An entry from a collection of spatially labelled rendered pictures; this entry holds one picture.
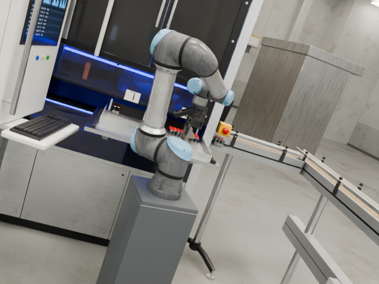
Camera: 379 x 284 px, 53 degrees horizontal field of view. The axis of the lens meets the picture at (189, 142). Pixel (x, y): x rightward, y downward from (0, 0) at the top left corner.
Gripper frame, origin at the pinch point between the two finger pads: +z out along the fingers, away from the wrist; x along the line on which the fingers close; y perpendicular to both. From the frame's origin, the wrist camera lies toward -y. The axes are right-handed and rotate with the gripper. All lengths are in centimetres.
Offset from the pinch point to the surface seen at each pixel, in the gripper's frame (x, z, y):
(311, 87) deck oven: 418, -41, 253
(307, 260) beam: -3, 48, 95
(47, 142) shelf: -26, 13, -61
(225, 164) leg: 44, 19, 42
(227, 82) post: 30.8, -32.9, 20.0
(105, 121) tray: 4.3, 3.9, -40.0
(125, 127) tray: 4.3, 3.8, -29.6
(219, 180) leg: 44, 32, 42
